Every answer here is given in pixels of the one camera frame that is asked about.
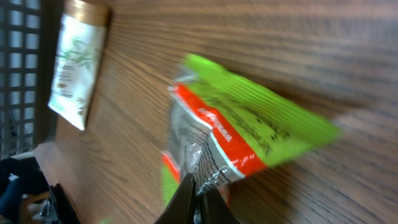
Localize green Haribo candy bag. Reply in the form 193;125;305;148
162;54;340;203

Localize grey plastic mesh basket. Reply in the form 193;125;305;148
1;0;61;159

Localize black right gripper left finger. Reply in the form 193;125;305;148
154;173;196;224

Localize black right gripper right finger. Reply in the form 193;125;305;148
199;189;239;224

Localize white tube with gold cap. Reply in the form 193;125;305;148
48;0;110;131

